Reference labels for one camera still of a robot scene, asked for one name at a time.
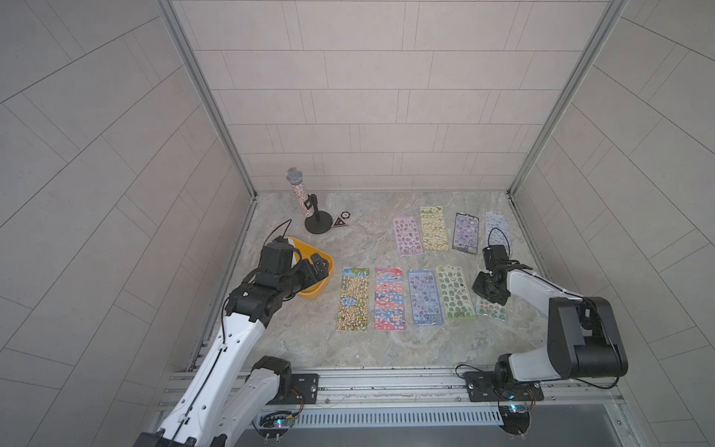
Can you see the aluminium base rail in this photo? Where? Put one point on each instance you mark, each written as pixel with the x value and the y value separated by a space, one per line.
pixel 432 386

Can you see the white green sticker sheet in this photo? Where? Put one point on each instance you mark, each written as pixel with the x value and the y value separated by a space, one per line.
pixel 492 310

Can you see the light blue sticker sheet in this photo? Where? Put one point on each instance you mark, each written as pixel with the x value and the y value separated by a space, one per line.
pixel 497 230

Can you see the green dinosaur sticker sheet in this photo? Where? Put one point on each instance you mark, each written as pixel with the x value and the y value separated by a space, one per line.
pixel 455 298

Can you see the rhinestone microphone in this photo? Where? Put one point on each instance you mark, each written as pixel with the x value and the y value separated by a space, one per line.
pixel 296 180

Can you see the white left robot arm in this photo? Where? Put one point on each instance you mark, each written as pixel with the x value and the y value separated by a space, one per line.
pixel 208 414

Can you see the blue puffy sticker sheet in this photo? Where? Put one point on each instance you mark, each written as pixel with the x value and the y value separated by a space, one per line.
pixel 424 296

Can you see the red blue sticker sheet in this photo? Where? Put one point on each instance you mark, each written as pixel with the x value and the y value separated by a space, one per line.
pixel 389 303

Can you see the black microphone stand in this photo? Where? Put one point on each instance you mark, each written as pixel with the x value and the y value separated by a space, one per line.
pixel 319 222

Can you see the yellow storage box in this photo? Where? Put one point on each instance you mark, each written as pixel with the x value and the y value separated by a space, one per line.
pixel 307 251

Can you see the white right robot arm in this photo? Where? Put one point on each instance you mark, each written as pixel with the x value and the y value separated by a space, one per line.
pixel 583 340

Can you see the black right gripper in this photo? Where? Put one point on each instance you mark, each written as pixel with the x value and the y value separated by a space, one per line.
pixel 477 289

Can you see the left circuit board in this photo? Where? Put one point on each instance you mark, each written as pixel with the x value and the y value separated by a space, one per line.
pixel 278 420

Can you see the yellow-green sticker sheet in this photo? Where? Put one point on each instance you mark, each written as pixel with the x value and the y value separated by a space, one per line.
pixel 434 229

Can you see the purple bonbon sticker sheet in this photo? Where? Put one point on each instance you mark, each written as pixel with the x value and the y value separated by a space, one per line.
pixel 466 233

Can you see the pink sticker sheet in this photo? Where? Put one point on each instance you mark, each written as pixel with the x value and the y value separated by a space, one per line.
pixel 407 236

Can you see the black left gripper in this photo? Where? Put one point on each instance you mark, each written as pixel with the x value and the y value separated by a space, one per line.
pixel 309 276

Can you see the circuit board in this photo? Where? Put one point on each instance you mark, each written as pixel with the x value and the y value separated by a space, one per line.
pixel 513 411
pixel 278 420

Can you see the panda sticker sheet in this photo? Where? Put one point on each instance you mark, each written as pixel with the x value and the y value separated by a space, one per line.
pixel 353 310

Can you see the right circuit board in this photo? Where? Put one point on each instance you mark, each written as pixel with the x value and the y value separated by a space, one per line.
pixel 513 411

